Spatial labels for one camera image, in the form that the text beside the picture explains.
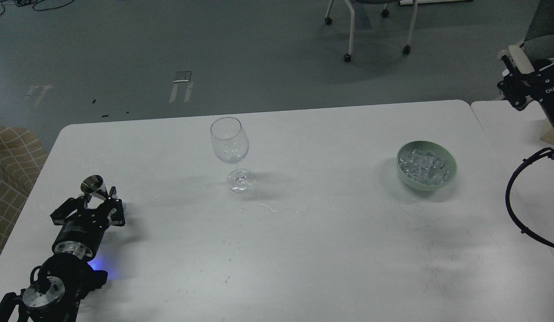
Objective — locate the steel double jigger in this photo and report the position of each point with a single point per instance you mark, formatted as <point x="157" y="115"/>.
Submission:
<point x="94" y="185"/>

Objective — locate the clear wine glass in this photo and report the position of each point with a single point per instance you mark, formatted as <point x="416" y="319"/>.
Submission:
<point x="230" y="144"/>

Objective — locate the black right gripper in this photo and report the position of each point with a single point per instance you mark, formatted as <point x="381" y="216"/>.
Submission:
<point x="523" y="84"/>

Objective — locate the white rolling chair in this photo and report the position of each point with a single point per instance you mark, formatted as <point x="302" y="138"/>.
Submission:
<point x="359" y="20"/>

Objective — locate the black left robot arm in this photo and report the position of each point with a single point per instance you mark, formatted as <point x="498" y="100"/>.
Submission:
<point x="58" y="286"/>

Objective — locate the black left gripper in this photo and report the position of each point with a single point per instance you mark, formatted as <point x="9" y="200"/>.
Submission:
<point x="81" y="233"/>

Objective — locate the beige checkered seat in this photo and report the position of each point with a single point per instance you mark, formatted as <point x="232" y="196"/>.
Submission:
<point x="22" y="158"/>

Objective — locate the clear ice cubes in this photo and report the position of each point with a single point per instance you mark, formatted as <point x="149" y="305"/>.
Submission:
<point x="425" y="167"/>

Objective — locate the wooden block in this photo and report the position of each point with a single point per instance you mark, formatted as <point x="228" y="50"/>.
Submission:
<point x="547" y="132"/>

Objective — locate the green bowl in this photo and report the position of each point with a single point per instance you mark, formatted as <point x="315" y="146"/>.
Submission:
<point x="426" y="145"/>

